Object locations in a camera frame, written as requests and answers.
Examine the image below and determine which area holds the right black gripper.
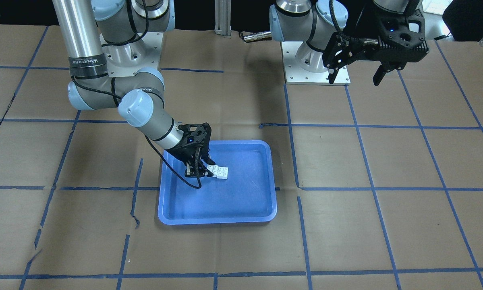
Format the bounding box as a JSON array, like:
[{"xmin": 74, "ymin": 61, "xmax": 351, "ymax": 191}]
[{"xmin": 170, "ymin": 123, "xmax": 216, "ymax": 178}]

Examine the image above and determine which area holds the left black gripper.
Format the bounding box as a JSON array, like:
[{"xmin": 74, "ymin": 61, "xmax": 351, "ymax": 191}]
[{"xmin": 322, "ymin": 8, "xmax": 429, "ymax": 86}]

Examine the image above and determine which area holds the white block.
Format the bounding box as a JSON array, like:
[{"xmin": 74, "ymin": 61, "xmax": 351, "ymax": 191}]
[
  {"xmin": 214, "ymin": 166, "xmax": 228, "ymax": 180},
  {"xmin": 207, "ymin": 165, "xmax": 219, "ymax": 177}
]

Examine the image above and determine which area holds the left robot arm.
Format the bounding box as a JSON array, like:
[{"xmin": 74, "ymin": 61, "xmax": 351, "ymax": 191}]
[{"xmin": 240, "ymin": 0, "xmax": 429, "ymax": 86}]

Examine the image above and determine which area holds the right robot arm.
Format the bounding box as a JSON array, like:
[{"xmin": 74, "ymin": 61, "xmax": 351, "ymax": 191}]
[{"xmin": 53, "ymin": 0, "xmax": 214, "ymax": 179}]

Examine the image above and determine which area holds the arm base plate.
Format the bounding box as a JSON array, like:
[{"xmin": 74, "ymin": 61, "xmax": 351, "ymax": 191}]
[
  {"xmin": 102, "ymin": 32, "xmax": 164, "ymax": 77},
  {"xmin": 280, "ymin": 41, "xmax": 351, "ymax": 86}
]

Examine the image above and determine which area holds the aluminium frame post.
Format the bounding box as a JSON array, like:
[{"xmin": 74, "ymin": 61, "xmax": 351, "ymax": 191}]
[{"xmin": 214, "ymin": 0, "xmax": 232, "ymax": 38}]

